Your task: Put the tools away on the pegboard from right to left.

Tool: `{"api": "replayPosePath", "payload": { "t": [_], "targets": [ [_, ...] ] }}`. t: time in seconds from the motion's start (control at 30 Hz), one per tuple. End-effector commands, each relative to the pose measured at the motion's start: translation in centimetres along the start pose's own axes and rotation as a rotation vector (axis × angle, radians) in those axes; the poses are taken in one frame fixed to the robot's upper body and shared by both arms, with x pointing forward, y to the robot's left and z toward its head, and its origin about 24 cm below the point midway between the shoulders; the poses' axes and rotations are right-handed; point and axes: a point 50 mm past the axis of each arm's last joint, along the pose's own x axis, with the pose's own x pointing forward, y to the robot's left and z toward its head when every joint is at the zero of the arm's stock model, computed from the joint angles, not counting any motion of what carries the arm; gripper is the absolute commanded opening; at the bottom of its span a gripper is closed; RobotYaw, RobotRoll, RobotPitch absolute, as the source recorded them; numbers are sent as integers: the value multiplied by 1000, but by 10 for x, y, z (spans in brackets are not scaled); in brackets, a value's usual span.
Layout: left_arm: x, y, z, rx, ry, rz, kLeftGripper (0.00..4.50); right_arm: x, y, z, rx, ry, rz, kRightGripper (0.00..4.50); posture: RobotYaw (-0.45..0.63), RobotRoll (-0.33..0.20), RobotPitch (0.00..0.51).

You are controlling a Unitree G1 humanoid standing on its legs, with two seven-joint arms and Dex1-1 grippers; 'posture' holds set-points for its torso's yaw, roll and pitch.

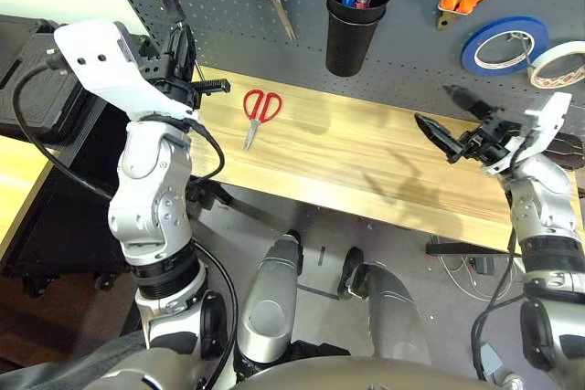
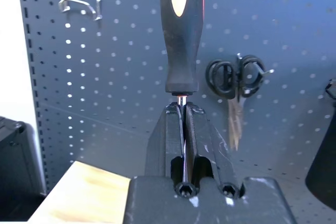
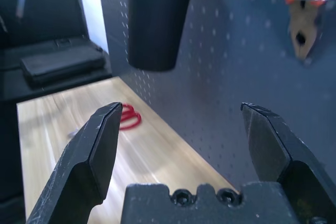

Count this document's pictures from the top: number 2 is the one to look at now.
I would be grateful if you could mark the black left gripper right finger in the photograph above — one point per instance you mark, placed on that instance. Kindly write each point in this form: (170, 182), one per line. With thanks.
(207, 142)

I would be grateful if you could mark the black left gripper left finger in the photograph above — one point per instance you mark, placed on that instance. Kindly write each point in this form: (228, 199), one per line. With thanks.
(162, 140)

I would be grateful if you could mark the orange black screwdriver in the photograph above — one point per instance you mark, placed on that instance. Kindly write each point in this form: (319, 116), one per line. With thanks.
(181, 51)

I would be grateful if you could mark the grey metal pegboard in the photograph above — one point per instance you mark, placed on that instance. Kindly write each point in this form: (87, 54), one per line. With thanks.
(118, 77)

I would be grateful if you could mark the large black hard case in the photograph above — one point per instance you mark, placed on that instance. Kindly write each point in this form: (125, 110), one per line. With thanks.
(15, 161)

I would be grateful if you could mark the silver double peg hook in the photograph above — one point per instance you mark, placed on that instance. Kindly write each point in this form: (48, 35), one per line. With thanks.
(78, 2)

